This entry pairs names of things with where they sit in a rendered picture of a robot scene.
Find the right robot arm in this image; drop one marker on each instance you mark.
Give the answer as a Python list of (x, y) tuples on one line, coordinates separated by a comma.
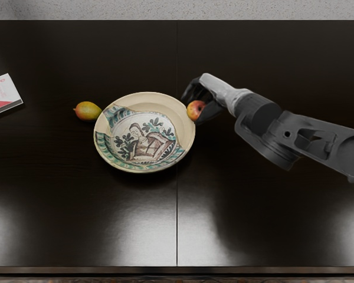
[(298, 132)]

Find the red yellow apple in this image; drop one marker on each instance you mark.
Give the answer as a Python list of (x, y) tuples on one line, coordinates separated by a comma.
[(194, 110)]

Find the white and red book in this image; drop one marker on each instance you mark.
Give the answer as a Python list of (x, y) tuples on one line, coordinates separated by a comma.
[(1, 94)]

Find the cream plate with painted figure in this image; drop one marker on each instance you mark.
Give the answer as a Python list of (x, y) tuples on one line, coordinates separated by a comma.
[(143, 132)]

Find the green orange mango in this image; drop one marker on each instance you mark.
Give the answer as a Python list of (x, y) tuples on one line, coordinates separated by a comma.
[(87, 111)]

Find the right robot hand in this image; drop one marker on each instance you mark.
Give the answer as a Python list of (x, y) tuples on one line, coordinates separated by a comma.
[(216, 88)]

